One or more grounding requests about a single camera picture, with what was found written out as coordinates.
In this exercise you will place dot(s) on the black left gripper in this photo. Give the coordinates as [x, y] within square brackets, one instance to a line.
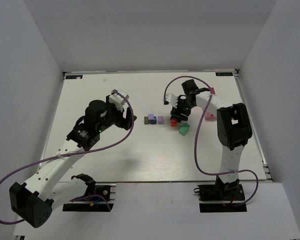
[123, 120]

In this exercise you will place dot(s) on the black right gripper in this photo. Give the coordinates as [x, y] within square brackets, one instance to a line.
[181, 112]

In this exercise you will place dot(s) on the long dark blue block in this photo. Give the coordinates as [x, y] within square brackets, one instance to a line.
[175, 118]

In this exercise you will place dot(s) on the green wooden block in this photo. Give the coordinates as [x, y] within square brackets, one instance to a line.
[184, 129]

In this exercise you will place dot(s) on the purple wooden cube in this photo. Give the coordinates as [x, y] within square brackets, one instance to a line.
[151, 116]
[160, 120]

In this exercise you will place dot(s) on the olive wooden cube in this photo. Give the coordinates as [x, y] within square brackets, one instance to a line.
[146, 120]

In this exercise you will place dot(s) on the small dark blue cube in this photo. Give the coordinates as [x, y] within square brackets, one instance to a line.
[154, 120]

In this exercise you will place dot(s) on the pink plastic bin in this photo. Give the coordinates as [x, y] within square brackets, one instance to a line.
[208, 116]

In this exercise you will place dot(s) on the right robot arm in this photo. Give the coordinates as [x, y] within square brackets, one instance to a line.
[233, 129]

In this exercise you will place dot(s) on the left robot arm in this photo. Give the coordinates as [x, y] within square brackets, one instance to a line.
[36, 198]

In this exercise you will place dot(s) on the red wooden cube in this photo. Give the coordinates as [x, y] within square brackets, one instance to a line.
[173, 122]

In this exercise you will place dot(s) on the right blue table label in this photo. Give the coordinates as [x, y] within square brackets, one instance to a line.
[224, 74]

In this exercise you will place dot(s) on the blue table label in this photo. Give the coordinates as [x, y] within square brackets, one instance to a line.
[73, 77]
[224, 74]

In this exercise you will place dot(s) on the left blue table label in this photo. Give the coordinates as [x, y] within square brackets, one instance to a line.
[73, 77]

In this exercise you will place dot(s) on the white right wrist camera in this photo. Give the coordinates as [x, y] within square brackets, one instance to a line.
[170, 99]

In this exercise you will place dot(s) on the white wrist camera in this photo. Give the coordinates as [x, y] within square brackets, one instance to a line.
[170, 99]
[118, 100]

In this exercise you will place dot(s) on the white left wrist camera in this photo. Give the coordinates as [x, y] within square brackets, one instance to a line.
[118, 100]

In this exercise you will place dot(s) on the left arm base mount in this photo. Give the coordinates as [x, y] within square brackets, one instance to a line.
[101, 202]

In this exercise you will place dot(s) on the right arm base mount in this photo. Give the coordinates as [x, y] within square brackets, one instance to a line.
[211, 201]

